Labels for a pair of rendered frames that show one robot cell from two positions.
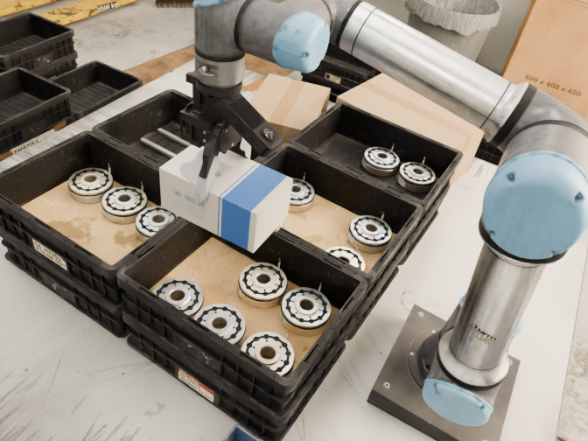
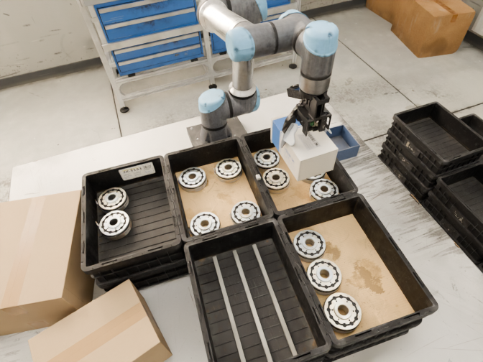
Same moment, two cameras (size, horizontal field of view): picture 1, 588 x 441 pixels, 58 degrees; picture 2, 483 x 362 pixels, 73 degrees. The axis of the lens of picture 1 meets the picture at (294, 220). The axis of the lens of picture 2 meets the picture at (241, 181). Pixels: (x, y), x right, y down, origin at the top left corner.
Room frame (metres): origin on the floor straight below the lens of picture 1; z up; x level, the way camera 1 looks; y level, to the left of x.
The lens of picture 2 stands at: (1.34, 0.56, 1.81)
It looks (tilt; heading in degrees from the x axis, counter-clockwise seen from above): 51 degrees down; 230
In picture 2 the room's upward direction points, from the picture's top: 4 degrees counter-clockwise
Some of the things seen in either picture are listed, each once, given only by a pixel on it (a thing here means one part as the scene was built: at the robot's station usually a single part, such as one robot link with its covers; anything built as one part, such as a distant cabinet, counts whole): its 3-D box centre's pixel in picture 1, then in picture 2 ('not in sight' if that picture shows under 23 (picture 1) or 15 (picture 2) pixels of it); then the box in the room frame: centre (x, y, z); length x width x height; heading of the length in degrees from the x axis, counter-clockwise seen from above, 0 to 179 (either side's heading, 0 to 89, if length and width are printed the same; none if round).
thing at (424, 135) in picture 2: not in sight; (423, 158); (-0.28, 0.28, 0.37); 0.40 x 0.30 x 0.45; 67
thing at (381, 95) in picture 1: (405, 134); (41, 258); (1.53, -0.32, 0.80); 0.40 x 0.30 x 0.20; 57
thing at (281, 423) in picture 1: (240, 330); not in sight; (0.68, 0.07, 0.76); 0.40 x 0.30 x 0.12; 64
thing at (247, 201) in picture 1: (226, 192); (301, 143); (0.73, 0.13, 1.09); 0.20 x 0.12 x 0.09; 67
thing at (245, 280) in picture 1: (262, 280); (275, 178); (0.74, 0.04, 0.86); 0.10 x 0.10 x 0.01
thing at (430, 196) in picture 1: (376, 150); (128, 207); (1.21, -0.19, 0.92); 0.40 x 0.30 x 0.02; 64
